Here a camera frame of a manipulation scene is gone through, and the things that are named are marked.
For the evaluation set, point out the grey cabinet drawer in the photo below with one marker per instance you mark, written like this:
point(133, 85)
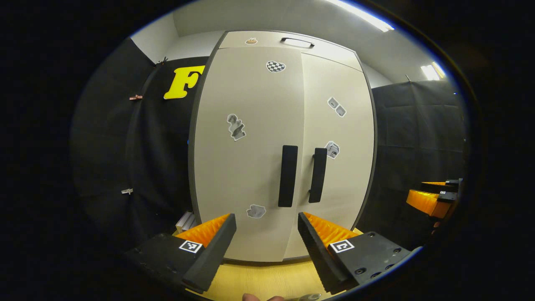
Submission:
point(269, 39)

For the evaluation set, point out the grey wooden cabinet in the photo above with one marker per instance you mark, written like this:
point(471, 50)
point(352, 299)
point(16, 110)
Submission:
point(191, 150)

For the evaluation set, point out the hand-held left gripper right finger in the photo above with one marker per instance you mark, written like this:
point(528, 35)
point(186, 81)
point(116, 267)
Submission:
point(317, 255)

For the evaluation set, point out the small ceiling light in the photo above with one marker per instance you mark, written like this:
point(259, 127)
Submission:
point(430, 72)

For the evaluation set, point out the pink clothes peg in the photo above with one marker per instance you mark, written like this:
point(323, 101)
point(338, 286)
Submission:
point(136, 97)

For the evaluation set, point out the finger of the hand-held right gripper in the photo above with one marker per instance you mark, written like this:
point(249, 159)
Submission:
point(447, 197)
point(439, 187)

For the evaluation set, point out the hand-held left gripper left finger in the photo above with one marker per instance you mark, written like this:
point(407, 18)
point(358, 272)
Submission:
point(211, 259)

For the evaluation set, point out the grey cabinet door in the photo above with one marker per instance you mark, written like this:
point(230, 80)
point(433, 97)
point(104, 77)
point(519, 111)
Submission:
point(351, 179)
point(250, 175)

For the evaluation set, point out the black backdrop cloth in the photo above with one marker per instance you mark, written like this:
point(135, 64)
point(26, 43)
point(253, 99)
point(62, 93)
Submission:
point(409, 138)
point(104, 146)

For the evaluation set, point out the long ceiling light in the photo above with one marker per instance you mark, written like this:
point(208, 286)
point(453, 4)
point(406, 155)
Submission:
point(363, 16)

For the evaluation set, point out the white clothes peg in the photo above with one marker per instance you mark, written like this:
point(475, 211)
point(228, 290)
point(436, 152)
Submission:
point(126, 191)

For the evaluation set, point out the white flat panel stack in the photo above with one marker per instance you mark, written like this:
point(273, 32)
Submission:
point(185, 221)

